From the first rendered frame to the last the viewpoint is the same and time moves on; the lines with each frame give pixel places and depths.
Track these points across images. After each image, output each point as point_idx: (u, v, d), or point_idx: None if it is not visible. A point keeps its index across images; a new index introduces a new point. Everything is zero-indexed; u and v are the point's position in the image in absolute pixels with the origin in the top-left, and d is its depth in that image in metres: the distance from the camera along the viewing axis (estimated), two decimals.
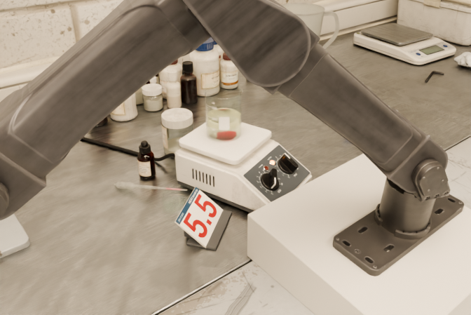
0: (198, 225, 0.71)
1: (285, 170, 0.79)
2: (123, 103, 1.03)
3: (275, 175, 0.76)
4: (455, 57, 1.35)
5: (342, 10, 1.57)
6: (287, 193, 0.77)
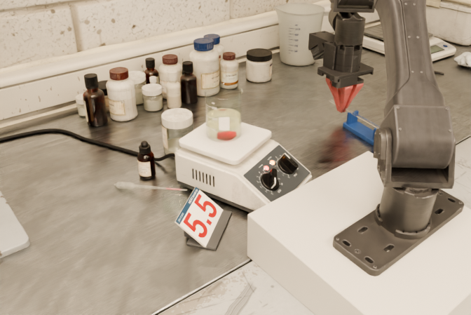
0: (198, 225, 0.71)
1: (285, 170, 0.79)
2: (123, 103, 1.03)
3: (275, 175, 0.76)
4: (455, 57, 1.35)
5: None
6: (287, 193, 0.77)
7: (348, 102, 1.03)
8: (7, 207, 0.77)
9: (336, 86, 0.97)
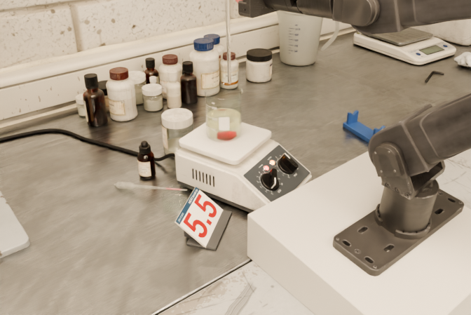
0: (198, 225, 0.71)
1: (285, 170, 0.79)
2: (123, 103, 1.03)
3: (275, 175, 0.76)
4: (455, 57, 1.35)
5: None
6: (287, 193, 0.77)
7: None
8: (7, 207, 0.77)
9: (240, 13, 0.64)
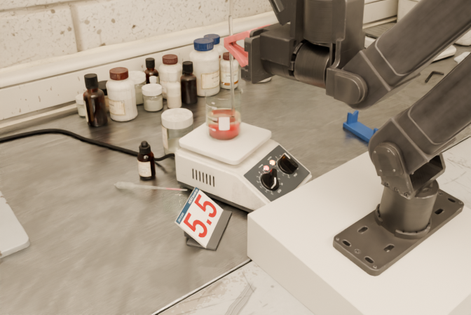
0: (198, 225, 0.71)
1: (285, 170, 0.79)
2: (123, 103, 1.03)
3: (275, 175, 0.76)
4: (455, 57, 1.35)
5: None
6: (287, 193, 0.77)
7: (240, 55, 0.74)
8: (7, 207, 0.77)
9: (242, 78, 0.69)
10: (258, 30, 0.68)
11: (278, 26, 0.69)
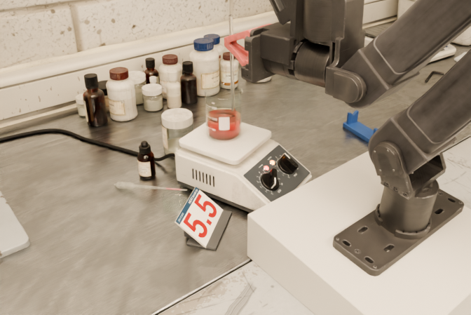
0: (198, 225, 0.71)
1: (285, 170, 0.79)
2: (123, 103, 1.03)
3: (275, 175, 0.76)
4: (455, 57, 1.35)
5: None
6: (287, 193, 0.77)
7: (240, 54, 0.75)
8: (7, 207, 0.77)
9: (242, 78, 0.69)
10: (258, 29, 0.68)
11: (278, 25, 0.70)
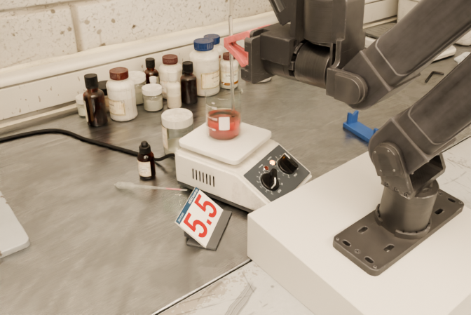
0: (198, 225, 0.71)
1: (285, 170, 0.79)
2: (123, 103, 1.03)
3: (275, 175, 0.76)
4: (455, 57, 1.35)
5: None
6: (287, 193, 0.77)
7: (240, 55, 0.74)
8: (7, 207, 0.77)
9: (242, 78, 0.69)
10: (258, 30, 0.68)
11: (278, 26, 0.69)
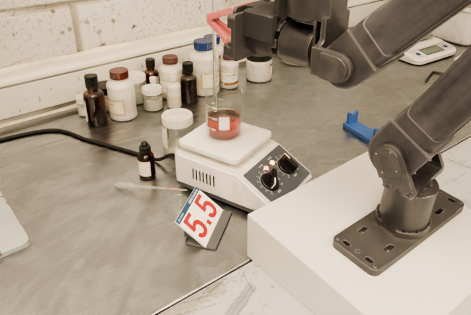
0: (198, 225, 0.71)
1: (285, 170, 0.79)
2: (123, 103, 1.03)
3: (275, 175, 0.76)
4: (455, 57, 1.35)
5: None
6: (287, 193, 0.77)
7: (223, 31, 0.73)
8: (7, 207, 0.77)
9: (225, 55, 0.68)
10: (242, 6, 0.67)
11: (262, 3, 0.68)
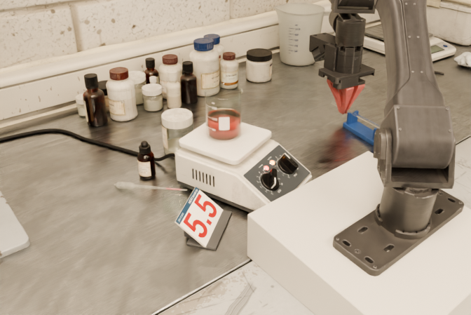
0: (198, 225, 0.71)
1: (285, 170, 0.79)
2: (123, 103, 1.03)
3: (275, 175, 0.76)
4: (455, 57, 1.35)
5: None
6: (287, 193, 0.77)
7: (350, 103, 1.03)
8: (7, 207, 0.77)
9: (338, 88, 0.97)
10: None
11: None
